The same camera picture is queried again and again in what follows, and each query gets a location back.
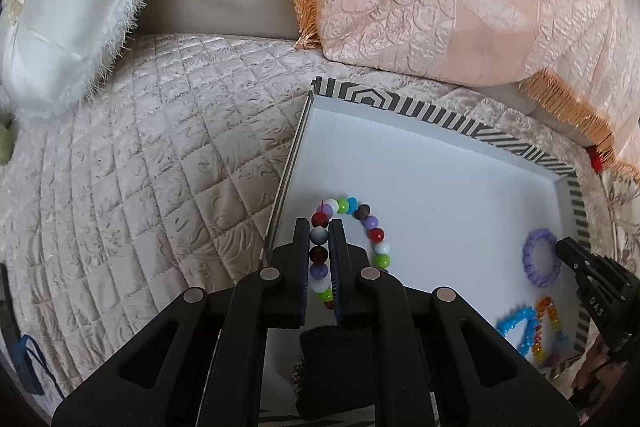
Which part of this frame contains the multicolour round bead bracelet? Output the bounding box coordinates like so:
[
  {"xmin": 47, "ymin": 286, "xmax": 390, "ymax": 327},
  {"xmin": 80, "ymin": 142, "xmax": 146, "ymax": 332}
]
[{"xmin": 307, "ymin": 196, "xmax": 393, "ymax": 312}]

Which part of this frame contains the rainbow crystal bead bracelet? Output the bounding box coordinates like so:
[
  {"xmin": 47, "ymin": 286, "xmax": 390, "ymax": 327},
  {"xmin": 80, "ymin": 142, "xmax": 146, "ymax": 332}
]
[{"xmin": 529, "ymin": 296, "xmax": 573, "ymax": 369}]

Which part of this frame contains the purple bead bracelet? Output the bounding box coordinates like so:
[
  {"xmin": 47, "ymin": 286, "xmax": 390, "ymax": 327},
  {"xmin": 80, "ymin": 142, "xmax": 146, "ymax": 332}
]
[{"xmin": 520, "ymin": 227, "xmax": 564, "ymax": 289}]

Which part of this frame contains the black velvet pouch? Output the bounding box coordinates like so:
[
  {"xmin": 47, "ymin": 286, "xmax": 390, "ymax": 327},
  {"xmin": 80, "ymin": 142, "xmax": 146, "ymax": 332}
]
[{"xmin": 295, "ymin": 326, "xmax": 349, "ymax": 421}]

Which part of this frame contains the light blue bead bracelet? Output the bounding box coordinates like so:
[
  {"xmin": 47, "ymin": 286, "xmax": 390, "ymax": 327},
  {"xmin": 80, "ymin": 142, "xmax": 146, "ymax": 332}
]
[{"xmin": 496, "ymin": 304, "xmax": 542, "ymax": 359}]

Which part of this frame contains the person's hand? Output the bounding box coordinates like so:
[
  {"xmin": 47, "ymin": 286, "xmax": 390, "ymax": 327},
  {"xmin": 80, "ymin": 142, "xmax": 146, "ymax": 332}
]
[{"xmin": 570, "ymin": 334, "xmax": 628, "ymax": 414}]

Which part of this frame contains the floral beige bed cover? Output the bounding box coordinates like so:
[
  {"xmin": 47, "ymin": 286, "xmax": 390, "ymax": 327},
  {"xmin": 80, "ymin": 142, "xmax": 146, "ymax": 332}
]
[{"xmin": 600, "ymin": 170, "xmax": 640, "ymax": 277}]

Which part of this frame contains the striped black white tray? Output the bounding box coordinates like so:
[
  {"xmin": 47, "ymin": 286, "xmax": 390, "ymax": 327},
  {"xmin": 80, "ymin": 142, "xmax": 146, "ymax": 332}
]
[{"xmin": 257, "ymin": 74, "xmax": 594, "ymax": 427}]

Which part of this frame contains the small red object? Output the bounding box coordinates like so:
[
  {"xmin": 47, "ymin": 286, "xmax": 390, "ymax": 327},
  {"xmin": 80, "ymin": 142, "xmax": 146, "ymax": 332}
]
[{"xmin": 586, "ymin": 146, "xmax": 604, "ymax": 174}]

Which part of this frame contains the beige quilted bedspread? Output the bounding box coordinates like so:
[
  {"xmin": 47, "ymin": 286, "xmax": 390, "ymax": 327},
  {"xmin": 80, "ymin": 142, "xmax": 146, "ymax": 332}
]
[{"xmin": 0, "ymin": 31, "xmax": 616, "ymax": 408}]

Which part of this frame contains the white round satin cushion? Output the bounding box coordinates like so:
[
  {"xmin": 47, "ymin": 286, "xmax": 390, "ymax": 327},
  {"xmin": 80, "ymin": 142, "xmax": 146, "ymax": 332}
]
[{"xmin": 1, "ymin": 0, "xmax": 143, "ymax": 118}]

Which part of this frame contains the blue cord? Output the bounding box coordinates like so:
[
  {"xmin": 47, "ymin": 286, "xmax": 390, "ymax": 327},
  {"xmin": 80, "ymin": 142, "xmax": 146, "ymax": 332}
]
[{"xmin": 10, "ymin": 333, "xmax": 66, "ymax": 400}]

